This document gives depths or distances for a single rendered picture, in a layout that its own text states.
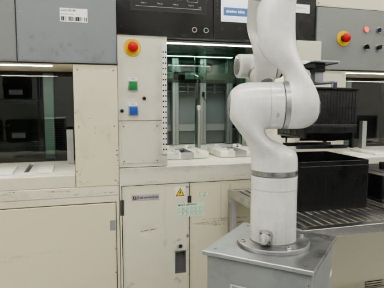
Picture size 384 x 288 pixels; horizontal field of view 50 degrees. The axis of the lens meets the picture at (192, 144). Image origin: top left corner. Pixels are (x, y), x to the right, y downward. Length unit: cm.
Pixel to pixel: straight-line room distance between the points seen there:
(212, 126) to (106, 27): 124
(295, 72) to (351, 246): 131
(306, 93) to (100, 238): 105
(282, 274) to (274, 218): 14
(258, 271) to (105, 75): 98
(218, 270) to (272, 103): 44
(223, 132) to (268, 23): 172
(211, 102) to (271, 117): 168
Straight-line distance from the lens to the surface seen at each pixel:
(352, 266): 224
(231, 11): 181
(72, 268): 178
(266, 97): 102
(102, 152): 167
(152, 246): 178
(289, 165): 105
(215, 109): 270
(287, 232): 109
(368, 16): 215
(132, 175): 169
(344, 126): 154
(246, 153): 203
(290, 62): 106
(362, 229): 138
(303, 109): 104
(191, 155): 194
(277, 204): 106
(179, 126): 262
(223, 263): 107
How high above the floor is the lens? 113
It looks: 6 degrees down
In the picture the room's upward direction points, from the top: straight up
